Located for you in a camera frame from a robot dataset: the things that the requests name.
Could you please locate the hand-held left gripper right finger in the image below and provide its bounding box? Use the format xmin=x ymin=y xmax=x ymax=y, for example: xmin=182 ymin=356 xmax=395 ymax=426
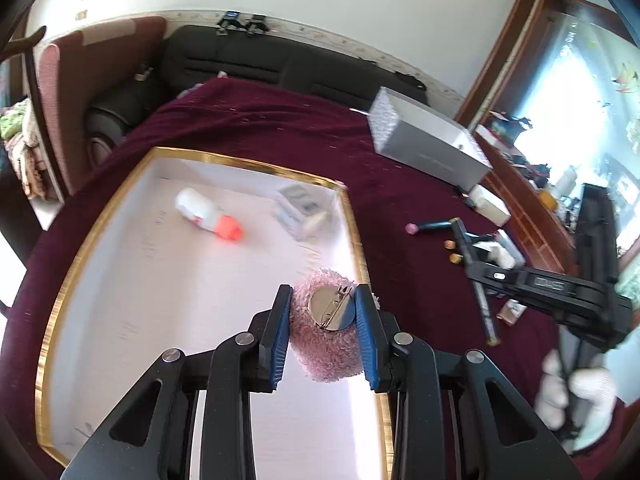
xmin=354 ymin=284 xmax=584 ymax=480

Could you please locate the black sofa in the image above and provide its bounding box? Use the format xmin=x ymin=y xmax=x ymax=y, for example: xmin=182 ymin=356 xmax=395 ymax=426
xmin=85 ymin=24 xmax=431 ymax=161

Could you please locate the clear plastic case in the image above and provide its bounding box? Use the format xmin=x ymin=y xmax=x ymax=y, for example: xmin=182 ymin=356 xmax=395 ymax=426
xmin=272 ymin=183 xmax=335 ymax=241

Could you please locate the burgundy tablecloth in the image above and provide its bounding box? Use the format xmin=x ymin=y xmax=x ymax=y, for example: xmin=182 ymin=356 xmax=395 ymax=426
xmin=0 ymin=76 xmax=640 ymax=480

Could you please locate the white cardboard box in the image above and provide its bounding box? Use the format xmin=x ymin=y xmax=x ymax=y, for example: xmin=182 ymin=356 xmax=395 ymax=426
xmin=467 ymin=184 xmax=512 ymax=227

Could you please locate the person's right hand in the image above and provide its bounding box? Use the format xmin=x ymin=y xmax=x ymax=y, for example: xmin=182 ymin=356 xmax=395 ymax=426
xmin=535 ymin=349 xmax=617 ymax=453

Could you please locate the white gold-rimmed box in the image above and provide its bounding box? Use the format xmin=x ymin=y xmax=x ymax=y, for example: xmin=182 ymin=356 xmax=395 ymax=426
xmin=36 ymin=146 xmax=396 ymax=480

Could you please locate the red armchair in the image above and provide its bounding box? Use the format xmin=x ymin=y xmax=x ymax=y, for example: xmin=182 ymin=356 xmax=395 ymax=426
xmin=37 ymin=15 xmax=168 ymax=201

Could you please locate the black bag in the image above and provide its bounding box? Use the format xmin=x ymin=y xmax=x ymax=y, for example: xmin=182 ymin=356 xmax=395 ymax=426
xmin=392 ymin=71 xmax=428 ymax=93

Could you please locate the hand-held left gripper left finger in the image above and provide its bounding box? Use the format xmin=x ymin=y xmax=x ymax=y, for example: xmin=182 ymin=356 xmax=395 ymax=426
xmin=60 ymin=284 xmax=294 ymax=480

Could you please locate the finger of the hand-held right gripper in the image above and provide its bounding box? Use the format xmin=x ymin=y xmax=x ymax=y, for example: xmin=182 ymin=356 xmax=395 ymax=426
xmin=462 ymin=231 xmax=497 ymax=261
xmin=467 ymin=262 xmax=523 ymax=297

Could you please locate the small white carton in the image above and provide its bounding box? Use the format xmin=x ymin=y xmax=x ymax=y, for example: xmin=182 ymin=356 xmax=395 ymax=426
xmin=472 ymin=230 xmax=527 ymax=269

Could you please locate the white bottle orange cap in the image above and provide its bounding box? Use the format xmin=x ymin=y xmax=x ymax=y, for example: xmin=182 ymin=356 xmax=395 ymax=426
xmin=175 ymin=187 xmax=245 ymax=242

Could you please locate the long grey box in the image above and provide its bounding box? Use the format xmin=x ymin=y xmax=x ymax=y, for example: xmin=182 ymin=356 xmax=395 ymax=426
xmin=367 ymin=86 xmax=494 ymax=189

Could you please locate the pile of clothes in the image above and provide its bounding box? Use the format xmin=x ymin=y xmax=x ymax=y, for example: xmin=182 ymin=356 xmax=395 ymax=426
xmin=0 ymin=97 xmax=51 ymax=201

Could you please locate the long black pen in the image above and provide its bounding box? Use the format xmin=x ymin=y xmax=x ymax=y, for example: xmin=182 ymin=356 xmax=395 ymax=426
xmin=450 ymin=217 xmax=502 ymax=347

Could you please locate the medicine box red end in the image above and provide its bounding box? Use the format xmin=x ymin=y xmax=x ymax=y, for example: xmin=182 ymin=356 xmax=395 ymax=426
xmin=497 ymin=299 xmax=529 ymax=327

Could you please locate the black marker purple cap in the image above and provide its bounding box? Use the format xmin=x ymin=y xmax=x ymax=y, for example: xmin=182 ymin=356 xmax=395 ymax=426
xmin=406 ymin=219 xmax=456 ymax=236

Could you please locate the pink fluffy brooch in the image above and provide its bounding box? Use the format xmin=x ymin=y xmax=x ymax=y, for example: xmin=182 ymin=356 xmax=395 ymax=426
xmin=290 ymin=269 xmax=384 ymax=384

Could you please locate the wooden cabinet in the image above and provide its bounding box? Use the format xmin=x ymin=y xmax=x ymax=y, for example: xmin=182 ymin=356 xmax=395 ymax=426
xmin=455 ymin=0 xmax=640 ymax=273

